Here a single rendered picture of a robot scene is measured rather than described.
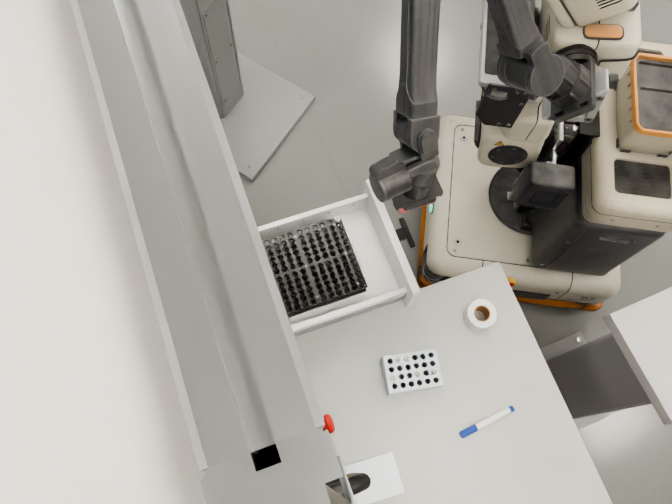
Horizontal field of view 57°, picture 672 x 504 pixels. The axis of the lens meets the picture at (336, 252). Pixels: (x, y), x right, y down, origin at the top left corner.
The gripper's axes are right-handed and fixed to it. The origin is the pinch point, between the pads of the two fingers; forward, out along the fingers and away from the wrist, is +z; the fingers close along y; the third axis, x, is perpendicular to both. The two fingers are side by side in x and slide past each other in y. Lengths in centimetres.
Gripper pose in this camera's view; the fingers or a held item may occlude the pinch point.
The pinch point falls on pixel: (407, 206)
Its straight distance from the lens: 131.6
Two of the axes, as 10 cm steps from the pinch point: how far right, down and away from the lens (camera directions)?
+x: 3.5, 8.9, -3.1
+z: -0.6, 3.5, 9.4
